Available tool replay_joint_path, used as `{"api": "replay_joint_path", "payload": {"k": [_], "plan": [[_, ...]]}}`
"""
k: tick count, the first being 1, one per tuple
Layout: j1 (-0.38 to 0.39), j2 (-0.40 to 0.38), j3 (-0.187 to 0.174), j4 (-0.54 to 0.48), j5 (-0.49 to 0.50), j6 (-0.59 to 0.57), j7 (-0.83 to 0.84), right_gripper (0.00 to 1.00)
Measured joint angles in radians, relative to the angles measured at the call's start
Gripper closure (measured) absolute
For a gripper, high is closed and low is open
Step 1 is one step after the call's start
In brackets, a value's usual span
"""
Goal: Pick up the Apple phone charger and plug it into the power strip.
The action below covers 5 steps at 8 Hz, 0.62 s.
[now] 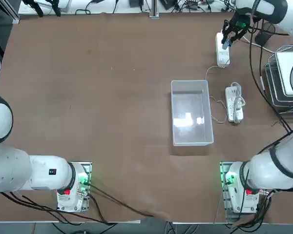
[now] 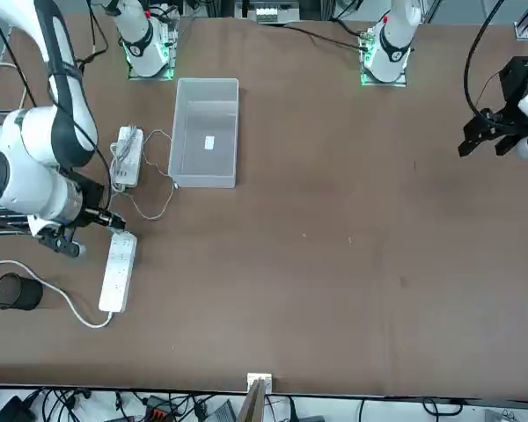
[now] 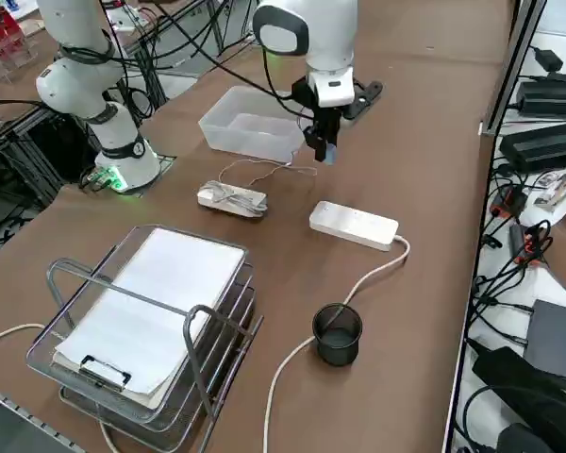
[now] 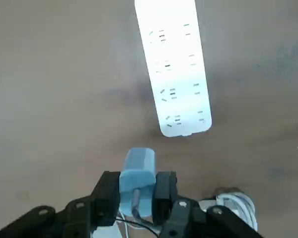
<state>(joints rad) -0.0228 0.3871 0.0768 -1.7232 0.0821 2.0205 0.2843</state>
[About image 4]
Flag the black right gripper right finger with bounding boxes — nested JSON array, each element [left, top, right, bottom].
[[151, 170, 264, 238]]

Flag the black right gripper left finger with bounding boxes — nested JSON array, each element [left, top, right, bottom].
[[0, 170, 121, 238]]

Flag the thin white charger cable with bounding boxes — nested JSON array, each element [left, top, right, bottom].
[[115, 210, 162, 238]]

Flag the blue-wrapped phone charger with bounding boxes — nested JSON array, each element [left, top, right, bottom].
[[119, 147, 156, 218]]

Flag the long white power strip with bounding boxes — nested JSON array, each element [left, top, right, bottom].
[[134, 0, 213, 138]]

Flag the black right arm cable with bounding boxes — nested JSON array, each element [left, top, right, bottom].
[[115, 218, 162, 236]]

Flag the bundled white cord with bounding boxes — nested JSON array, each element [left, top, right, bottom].
[[213, 187, 259, 231]]

